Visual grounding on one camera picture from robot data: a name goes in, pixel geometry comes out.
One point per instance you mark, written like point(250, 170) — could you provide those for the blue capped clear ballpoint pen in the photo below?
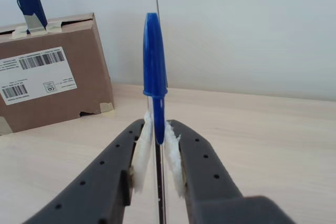
point(155, 64)

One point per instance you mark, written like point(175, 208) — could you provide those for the cardboard box with label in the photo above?
point(86, 72)

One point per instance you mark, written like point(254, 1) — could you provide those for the beige masking tape piece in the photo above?
point(19, 32)
point(5, 125)
point(54, 26)
point(106, 108)

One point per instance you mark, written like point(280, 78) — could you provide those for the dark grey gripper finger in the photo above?
point(207, 176)
point(99, 176)

